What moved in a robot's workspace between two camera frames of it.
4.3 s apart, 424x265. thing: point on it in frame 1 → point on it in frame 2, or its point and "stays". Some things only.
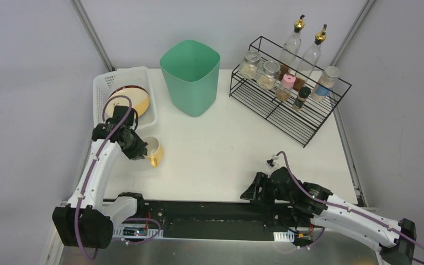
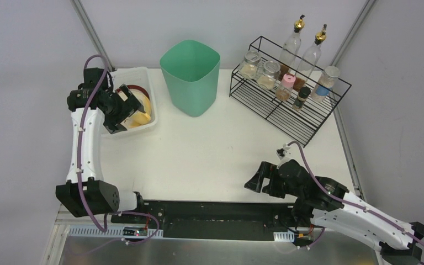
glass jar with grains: (250, 68) stays
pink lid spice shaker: (284, 93) stays
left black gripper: (137, 147) → (125, 109)
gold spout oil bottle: (291, 49) stays
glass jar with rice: (268, 77) stays
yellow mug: (154, 150) → (141, 118)
